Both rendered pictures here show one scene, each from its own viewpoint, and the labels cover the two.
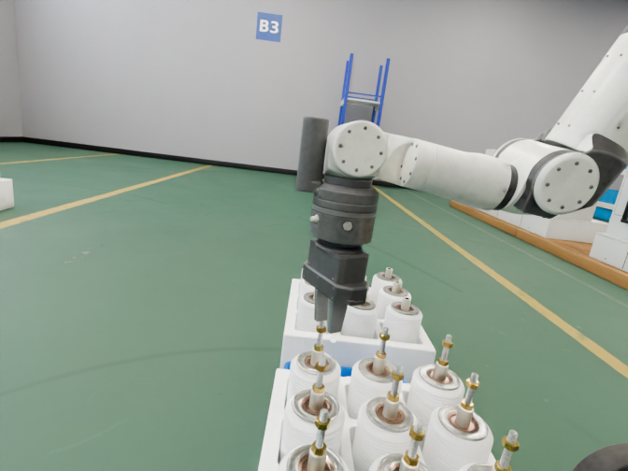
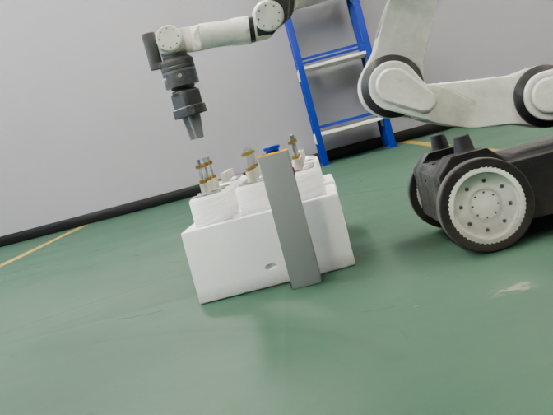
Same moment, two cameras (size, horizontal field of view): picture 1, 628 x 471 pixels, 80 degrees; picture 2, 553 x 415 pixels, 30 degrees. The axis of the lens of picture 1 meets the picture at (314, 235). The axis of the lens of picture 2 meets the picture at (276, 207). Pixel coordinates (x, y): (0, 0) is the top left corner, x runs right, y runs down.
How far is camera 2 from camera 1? 2.20 m
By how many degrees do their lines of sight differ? 11
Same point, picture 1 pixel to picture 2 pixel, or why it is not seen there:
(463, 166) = (224, 26)
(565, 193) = (269, 20)
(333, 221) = (172, 76)
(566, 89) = not seen: outside the picture
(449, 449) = not seen: hidden behind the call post
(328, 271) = (181, 103)
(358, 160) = (169, 43)
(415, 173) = (202, 39)
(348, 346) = not seen: hidden behind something
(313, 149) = (151, 48)
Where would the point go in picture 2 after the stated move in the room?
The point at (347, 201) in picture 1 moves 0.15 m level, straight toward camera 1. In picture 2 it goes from (174, 63) to (160, 62)
